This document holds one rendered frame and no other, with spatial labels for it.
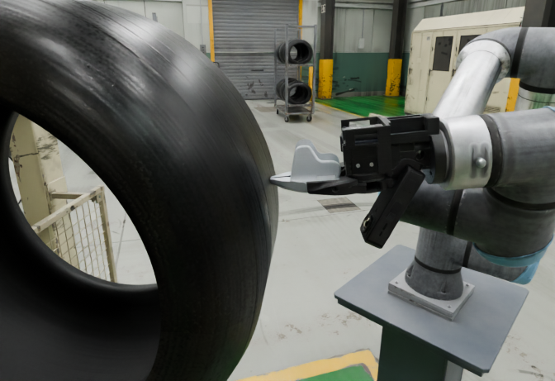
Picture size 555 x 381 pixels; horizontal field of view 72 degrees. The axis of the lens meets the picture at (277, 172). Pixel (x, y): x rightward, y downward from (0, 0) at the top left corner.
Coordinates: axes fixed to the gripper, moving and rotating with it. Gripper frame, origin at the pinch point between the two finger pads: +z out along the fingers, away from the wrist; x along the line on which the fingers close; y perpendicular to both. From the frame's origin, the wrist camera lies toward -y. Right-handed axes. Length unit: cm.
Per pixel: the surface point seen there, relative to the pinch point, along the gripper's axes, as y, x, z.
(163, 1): 200, -1048, 390
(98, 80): 16.1, 16.8, 11.8
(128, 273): -108, -163, 129
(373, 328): -127, -125, -24
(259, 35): 83, -1148, 152
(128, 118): 12.8, 17.4, 9.7
